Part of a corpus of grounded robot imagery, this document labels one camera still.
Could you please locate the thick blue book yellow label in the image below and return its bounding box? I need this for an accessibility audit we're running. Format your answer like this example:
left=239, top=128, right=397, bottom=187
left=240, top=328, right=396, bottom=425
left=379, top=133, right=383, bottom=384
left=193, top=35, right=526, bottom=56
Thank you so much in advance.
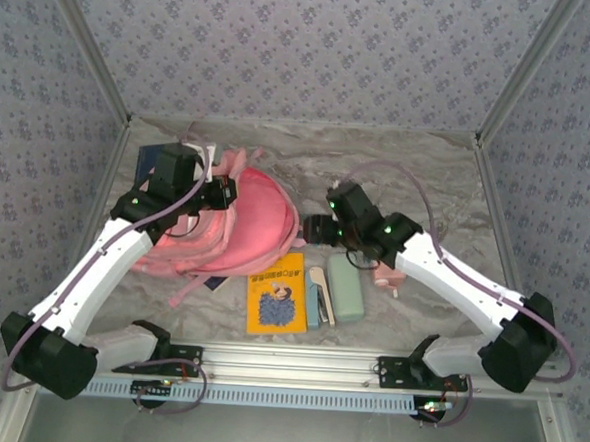
left=135, top=144, right=168, bottom=190

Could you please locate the pink backpack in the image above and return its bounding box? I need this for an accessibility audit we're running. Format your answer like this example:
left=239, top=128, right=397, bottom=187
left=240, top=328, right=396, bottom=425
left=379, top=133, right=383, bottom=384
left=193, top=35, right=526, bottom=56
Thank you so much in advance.
left=129, top=139, right=304, bottom=316

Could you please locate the mint green pencil case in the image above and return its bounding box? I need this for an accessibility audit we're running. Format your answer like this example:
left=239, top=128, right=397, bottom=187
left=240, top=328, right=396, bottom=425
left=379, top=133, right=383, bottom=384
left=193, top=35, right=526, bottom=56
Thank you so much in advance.
left=321, top=252, right=370, bottom=322

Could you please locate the pink pencil sharpener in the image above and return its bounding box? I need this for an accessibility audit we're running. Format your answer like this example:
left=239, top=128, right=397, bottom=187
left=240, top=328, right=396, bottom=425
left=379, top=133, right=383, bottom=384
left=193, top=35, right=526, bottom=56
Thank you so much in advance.
left=373, top=259, right=407, bottom=299

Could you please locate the light blue stapler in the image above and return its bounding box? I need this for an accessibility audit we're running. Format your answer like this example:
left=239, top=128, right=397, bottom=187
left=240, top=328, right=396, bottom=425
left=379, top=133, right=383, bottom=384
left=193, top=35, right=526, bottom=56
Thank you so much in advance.
left=301, top=265, right=341, bottom=334

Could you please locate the left controller board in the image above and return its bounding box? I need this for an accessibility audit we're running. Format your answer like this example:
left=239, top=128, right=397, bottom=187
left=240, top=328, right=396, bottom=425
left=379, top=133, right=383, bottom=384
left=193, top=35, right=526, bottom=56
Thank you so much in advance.
left=130, top=378, right=174, bottom=401

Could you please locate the controller board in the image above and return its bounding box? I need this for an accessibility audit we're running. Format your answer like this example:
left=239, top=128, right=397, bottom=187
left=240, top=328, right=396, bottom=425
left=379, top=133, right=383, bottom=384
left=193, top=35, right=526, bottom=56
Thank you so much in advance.
left=412, top=396, right=454, bottom=423
left=130, top=378, right=174, bottom=401

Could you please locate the right controller board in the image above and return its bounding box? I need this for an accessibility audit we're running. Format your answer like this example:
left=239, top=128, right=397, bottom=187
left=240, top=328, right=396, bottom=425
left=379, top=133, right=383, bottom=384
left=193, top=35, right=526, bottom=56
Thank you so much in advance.
left=412, top=396, right=454, bottom=423

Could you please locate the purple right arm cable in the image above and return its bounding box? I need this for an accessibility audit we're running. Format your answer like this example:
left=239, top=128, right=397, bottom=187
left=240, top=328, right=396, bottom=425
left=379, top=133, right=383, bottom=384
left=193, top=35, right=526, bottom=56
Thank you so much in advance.
left=330, top=158, right=588, bottom=437

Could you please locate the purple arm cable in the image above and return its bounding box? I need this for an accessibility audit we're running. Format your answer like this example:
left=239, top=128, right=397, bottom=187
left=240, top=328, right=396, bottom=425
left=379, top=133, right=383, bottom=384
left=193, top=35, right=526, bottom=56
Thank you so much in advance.
left=0, top=122, right=222, bottom=418
left=330, top=158, right=588, bottom=437

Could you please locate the aluminium left side rail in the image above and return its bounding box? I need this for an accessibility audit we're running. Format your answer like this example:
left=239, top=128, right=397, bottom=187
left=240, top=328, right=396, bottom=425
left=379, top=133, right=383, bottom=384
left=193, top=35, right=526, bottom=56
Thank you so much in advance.
left=45, top=110, right=133, bottom=339

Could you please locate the aluminium rear rail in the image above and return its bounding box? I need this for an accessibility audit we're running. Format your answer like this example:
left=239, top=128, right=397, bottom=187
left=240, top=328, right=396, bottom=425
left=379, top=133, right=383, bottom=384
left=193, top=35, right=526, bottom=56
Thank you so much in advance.
left=129, top=111, right=478, bottom=142

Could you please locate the aluminium mounting rail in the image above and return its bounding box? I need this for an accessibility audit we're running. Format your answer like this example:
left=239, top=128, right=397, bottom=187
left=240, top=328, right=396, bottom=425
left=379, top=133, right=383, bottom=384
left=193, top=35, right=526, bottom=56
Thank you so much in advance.
left=17, top=328, right=566, bottom=403

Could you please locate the aluminium right side rail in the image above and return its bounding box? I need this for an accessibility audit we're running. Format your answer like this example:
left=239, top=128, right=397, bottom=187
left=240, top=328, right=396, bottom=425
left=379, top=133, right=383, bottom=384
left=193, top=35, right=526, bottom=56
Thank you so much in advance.
left=460, top=136, right=551, bottom=360

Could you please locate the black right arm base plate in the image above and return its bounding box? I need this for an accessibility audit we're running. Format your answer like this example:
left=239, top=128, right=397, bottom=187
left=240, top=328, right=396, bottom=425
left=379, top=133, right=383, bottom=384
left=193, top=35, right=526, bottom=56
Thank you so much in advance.
left=375, top=354, right=471, bottom=395

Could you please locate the light blue slotted cable duct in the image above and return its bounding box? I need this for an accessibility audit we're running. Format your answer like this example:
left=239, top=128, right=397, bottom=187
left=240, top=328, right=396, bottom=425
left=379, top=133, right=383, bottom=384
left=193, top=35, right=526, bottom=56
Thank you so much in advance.
left=37, top=371, right=426, bottom=418

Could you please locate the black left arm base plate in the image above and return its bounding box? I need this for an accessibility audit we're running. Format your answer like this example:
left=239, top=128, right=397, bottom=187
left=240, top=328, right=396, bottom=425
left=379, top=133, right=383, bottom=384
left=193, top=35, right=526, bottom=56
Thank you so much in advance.
left=110, top=339, right=205, bottom=379

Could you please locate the aluminium left corner post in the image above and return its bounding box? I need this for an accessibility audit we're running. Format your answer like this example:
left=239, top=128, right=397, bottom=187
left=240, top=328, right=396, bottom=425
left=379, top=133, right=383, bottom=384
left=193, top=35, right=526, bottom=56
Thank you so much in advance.
left=30, top=0, right=140, bottom=128

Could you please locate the aluminium corner post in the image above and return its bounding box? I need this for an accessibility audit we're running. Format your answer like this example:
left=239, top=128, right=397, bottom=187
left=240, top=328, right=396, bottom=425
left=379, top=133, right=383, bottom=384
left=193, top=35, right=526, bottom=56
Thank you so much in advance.
left=473, top=0, right=588, bottom=155
left=30, top=0, right=140, bottom=128

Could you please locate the aluminium right corner post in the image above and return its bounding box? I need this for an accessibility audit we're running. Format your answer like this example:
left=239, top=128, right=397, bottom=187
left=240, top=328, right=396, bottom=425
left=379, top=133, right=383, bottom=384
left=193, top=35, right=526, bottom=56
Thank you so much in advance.
left=473, top=0, right=588, bottom=155

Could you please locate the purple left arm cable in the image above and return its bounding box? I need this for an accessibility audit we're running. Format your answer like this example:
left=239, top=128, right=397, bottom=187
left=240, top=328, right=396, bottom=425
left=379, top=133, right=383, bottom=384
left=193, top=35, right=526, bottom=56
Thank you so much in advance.
left=0, top=122, right=222, bottom=418

